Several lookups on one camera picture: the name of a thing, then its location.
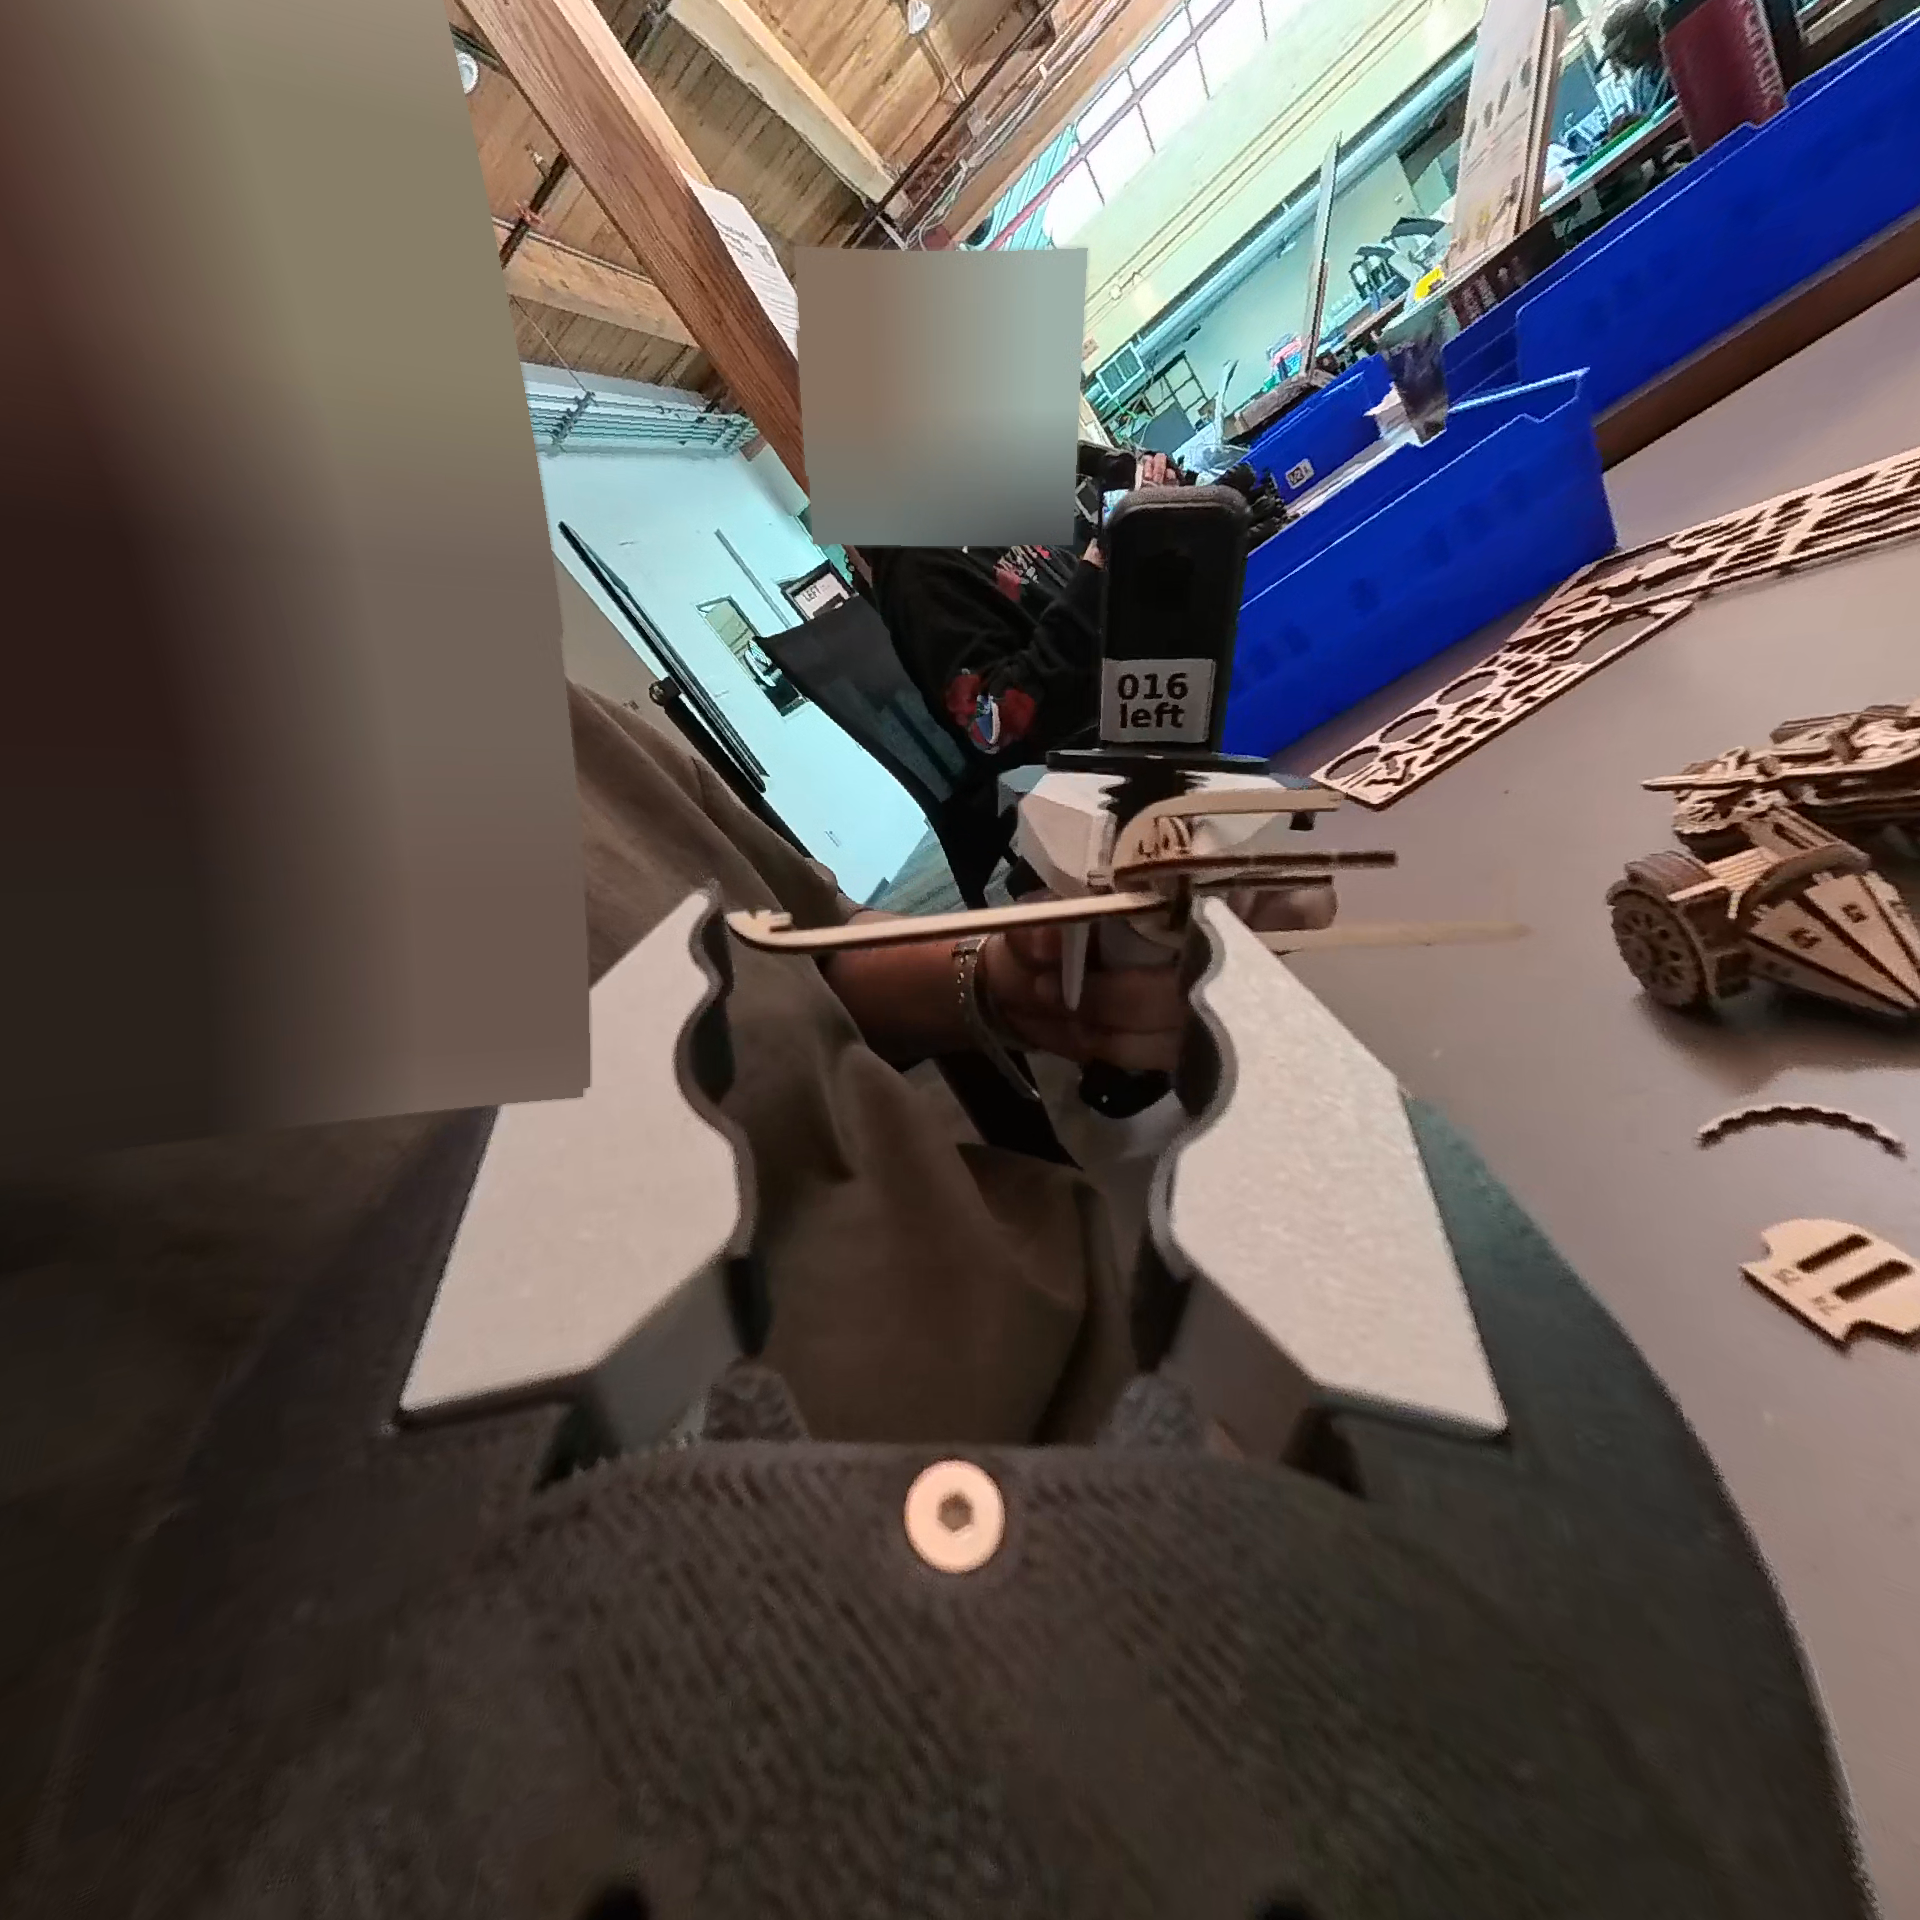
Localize grey desk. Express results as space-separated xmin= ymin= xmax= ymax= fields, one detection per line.
xmin=1200 ymin=337 xmax=1920 ymax=1920

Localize curved toothed wooden piece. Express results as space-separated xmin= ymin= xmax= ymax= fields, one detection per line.
xmin=1695 ymin=1099 xmax=1906 ymax=1162

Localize printed cardboard box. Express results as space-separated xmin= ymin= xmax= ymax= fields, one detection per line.
xmin=1458 ymin=0 xmax=1566 ymax=290

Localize maroon water bottle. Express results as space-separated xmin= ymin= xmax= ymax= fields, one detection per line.
xmin=1658 ymin=0 xmax=1789 ymax=153

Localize person's left forearm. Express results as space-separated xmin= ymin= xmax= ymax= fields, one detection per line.
xmin=823 ymin=938 xmax=970 ymax=1074

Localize black flat board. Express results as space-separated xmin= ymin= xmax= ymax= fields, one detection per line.
xmin=558 ymin=519 xmax=775 ymax=797

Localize silver mesh bracelet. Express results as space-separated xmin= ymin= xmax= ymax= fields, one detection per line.
xmin=948 ymin=932 xmax=1044 ymax=1105

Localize wooden puzzle part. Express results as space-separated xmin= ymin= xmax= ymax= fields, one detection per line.
xmin=724 ymin=787 xmax=1400 ymax=962

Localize person's olive shirt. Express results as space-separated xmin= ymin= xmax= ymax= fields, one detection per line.
xmin=562 ymin=681 xmax=1150 ymax=1444

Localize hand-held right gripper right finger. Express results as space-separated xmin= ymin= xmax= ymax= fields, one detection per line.
xmin=1141 ymin=904 xmax=1508 ymax=1465

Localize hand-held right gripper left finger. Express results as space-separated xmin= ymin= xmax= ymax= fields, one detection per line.
xmin=397 ymin=885 xmax=758 ymax=1427

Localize wooden puzzle sheet round holes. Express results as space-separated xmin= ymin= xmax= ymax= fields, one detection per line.
xmin=1310 ymin=593 xmax=1695 ymax=812

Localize person's left hand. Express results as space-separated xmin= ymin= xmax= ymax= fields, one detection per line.
xmin=983 ymin=908 xmax=1202 ymax=1085

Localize wooden motorcycle model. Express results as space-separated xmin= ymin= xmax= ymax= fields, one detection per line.
xmin=1605 ymin=703 xmax=1920 ymax=1021

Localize blue plastic bin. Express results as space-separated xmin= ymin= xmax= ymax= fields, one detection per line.
xmin=1230 ymin=357 xmax=1618 ymax=759
xmin=1439 ymin=16 xmax=1920 ymax=431

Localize flat slotted wooden piece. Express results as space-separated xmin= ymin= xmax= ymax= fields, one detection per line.
xmin=1740 ymin=1218 xmax=1920 ymax=1347

